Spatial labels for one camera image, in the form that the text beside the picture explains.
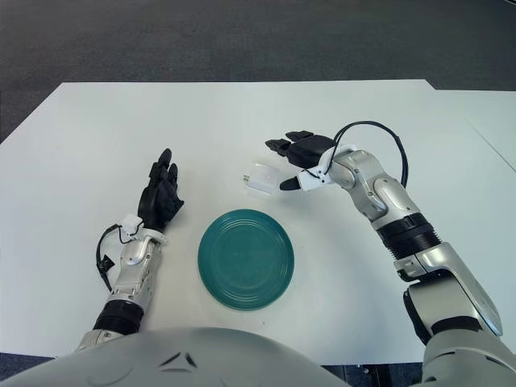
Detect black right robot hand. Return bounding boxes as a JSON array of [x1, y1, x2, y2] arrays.
[[264, 130, 338, 191]]

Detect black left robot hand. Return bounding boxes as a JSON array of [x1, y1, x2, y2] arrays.
[[137, 148, 185, 234]]

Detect white charger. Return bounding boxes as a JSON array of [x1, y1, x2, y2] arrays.
[[241, 160, 279, 194]]

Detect teal plate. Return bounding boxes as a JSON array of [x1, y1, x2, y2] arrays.
[[197, 208, 295, 311]]

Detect silver robot torso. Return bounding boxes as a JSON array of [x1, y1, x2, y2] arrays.
[[0, 325, 343, 387]]

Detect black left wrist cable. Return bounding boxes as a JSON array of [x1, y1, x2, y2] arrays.
[[95, 225, 130, 293]]

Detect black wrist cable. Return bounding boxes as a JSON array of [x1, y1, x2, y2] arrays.
[[322, 120, 408, 189], [95, 225, 130, 293]]

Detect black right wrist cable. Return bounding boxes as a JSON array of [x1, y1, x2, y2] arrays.
[[322, 120, 408, 189]]

